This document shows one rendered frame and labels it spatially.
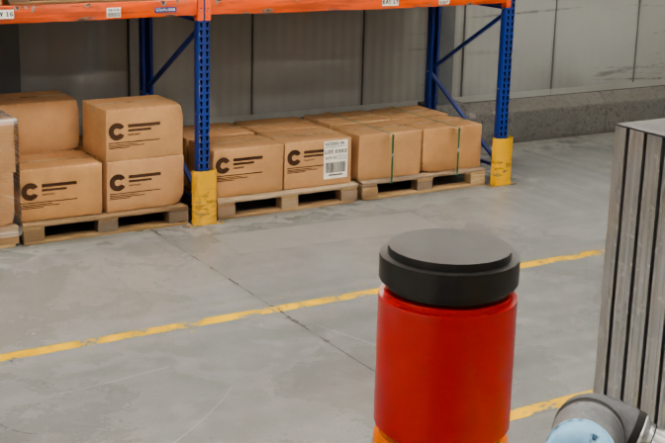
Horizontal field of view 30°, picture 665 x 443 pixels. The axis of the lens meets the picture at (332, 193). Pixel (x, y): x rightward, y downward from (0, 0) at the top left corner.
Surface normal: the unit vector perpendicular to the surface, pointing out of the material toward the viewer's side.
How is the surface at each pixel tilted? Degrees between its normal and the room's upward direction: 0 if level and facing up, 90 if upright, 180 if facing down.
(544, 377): 0
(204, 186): 90
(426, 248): 0
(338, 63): 90
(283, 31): 90
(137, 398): 0
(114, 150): 89
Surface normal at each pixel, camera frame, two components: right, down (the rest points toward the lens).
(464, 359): 0.13, 0.25
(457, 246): 0.03, -0.97
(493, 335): 0.61, 0.22
